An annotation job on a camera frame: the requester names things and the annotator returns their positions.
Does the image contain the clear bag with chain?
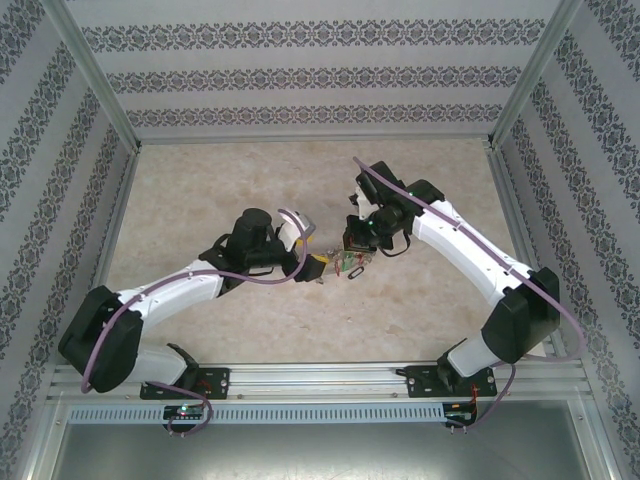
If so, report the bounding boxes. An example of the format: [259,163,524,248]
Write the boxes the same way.
[315,246,377,287]

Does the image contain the small controller board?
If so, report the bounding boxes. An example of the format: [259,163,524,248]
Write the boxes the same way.
[163,404,206,422]
[444,402,480,425]

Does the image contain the grey metal sheet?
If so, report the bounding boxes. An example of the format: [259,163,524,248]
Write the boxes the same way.
[49,399,609,480]

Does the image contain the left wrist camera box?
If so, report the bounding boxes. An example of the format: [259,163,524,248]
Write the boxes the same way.
[276,209,319,251]

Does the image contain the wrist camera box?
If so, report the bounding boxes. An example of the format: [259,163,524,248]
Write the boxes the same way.
[276,209,319,251]
[348,183,377,220]

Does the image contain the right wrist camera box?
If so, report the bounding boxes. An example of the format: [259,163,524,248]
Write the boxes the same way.
[348,183,377,220]

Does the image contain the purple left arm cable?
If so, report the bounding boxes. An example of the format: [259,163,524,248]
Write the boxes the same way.
[80,207,314,435]

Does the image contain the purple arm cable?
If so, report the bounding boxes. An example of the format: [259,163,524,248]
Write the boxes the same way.
[80,207,314,435]
[352,156,588,432]

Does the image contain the aluminium rear rail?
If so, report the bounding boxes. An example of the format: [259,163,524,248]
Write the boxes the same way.
[134,133,494,147]

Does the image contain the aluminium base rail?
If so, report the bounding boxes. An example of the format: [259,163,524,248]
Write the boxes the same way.
[47,360,587,401]

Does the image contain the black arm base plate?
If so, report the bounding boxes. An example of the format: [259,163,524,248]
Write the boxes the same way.
[406,364,499,399]
[139,367,232,401]

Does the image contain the slotted grey cable duct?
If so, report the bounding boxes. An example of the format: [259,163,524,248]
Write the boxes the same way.
[67,402,447,425]

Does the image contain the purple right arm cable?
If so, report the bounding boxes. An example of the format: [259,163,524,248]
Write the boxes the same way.
[352,156,588,432]

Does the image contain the aluminium frame post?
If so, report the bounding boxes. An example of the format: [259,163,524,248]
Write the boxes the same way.
[487,0,585,150]
[38,0,142,151]

